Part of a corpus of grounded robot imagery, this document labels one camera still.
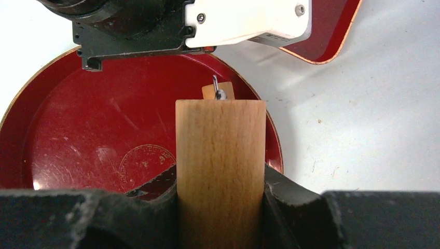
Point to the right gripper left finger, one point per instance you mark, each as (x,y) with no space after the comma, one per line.
(145,217)

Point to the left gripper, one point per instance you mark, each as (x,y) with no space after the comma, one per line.
(117,29)

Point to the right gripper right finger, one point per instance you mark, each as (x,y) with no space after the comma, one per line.
(295,217)

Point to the round red plate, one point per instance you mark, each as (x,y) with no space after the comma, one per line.
(70,129)

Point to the wooden dough roller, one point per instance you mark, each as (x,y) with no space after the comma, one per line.
(220,167)

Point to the rectangular red tray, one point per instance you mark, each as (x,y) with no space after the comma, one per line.
(331,23)

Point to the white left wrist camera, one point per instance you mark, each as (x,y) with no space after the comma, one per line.
(275,23)

